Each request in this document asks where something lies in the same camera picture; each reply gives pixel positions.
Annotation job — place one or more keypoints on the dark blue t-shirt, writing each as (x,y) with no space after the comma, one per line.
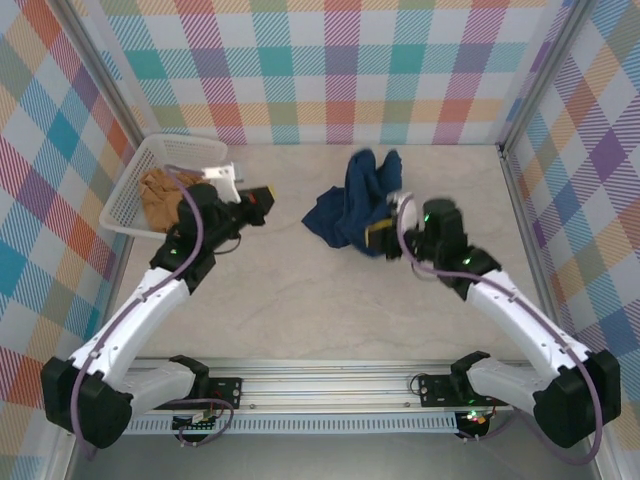
(350,210)

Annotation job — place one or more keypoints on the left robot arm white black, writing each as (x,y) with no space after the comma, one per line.
(130,320)

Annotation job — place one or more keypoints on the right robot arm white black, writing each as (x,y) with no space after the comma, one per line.
(525,320)

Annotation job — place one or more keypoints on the tan crumpled cloth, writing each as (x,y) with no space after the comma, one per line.
(155,200)

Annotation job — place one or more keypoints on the white plastic basket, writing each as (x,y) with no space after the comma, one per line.
(165,147)

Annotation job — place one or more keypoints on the small board with coloured light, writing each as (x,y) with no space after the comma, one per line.
(475,419)

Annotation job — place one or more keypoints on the small board with green lights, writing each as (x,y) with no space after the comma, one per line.
(192,426)

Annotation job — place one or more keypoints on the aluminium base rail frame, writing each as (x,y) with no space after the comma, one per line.
(325,385)

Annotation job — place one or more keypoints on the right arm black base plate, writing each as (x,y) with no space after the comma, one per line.
(435,392)

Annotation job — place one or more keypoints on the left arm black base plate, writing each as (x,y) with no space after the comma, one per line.
(227,392)

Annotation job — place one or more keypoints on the aluminium corner post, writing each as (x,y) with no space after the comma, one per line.
(542,70)
(103,65)

